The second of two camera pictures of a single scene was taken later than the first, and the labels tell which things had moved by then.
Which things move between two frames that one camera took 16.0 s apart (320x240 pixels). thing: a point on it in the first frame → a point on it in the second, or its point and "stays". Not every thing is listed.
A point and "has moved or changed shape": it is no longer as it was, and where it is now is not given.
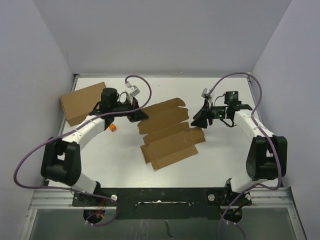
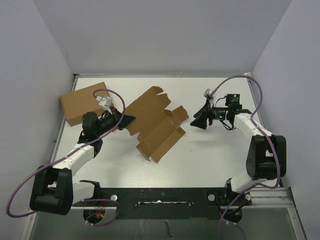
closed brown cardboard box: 77,105 stays
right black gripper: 200,118 stays
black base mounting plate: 162,202 stays
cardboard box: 168,139 has moved or changed shape
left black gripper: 137,115 → 114,114
